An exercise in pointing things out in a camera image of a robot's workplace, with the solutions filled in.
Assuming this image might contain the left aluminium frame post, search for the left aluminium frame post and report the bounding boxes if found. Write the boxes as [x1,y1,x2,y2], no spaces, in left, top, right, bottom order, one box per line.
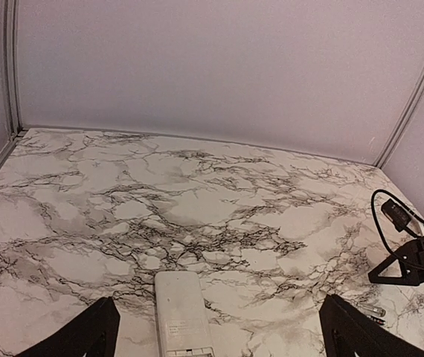
[1,0,23,140]

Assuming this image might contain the white remote control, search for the white remote control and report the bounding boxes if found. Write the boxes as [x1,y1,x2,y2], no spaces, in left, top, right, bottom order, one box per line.
[155,271,215,356]

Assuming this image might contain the right aluminium frame post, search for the right aluminium frame post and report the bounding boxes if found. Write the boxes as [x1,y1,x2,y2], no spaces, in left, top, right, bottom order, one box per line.
[373,0,424,168]

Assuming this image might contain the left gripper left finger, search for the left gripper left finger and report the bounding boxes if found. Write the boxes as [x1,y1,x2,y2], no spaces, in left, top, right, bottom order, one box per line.
[19,297,121,357]

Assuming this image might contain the aluminium frame post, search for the aluminium frame post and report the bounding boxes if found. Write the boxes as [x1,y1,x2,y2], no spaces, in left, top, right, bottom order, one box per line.
[373,0,424,168]
[1,0,23,140]

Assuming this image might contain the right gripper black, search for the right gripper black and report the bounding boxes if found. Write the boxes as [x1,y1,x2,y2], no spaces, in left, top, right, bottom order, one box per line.
[368,239,424,286]

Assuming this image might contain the right camera cable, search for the right camera cable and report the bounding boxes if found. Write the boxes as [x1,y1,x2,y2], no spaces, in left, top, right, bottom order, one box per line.
[370,189,424,268]

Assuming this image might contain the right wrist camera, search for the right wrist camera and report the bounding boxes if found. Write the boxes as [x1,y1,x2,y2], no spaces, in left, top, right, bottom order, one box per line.
[381,199,424,239]

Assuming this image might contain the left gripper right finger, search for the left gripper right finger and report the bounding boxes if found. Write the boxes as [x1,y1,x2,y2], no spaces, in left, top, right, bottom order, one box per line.
[319,295,424,357]

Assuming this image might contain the battery in remote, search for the battery in remote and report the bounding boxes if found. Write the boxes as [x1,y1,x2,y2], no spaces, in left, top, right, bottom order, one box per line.
[368,315,385,326]

